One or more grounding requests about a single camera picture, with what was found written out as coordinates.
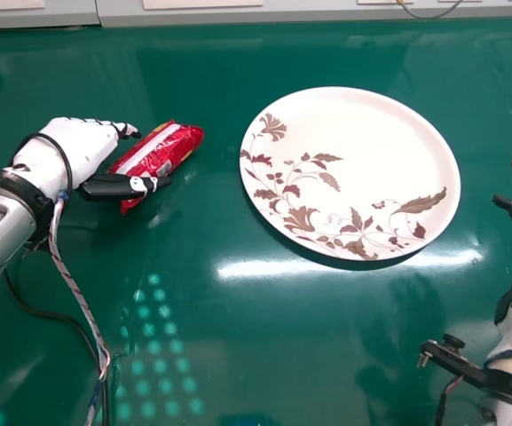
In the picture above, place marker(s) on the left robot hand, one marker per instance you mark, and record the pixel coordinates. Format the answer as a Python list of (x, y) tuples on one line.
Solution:
[(73, 151)]

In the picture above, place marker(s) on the red biscuit packet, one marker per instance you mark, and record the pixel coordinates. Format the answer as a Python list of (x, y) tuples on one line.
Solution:
[(162, 148)]

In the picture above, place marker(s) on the plate with brown leaf pattern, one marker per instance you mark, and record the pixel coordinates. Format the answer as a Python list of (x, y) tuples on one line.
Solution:
[(348, 133)]

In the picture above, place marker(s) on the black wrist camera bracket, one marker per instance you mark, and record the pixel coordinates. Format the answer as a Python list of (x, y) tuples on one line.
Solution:
[(459, 361)]

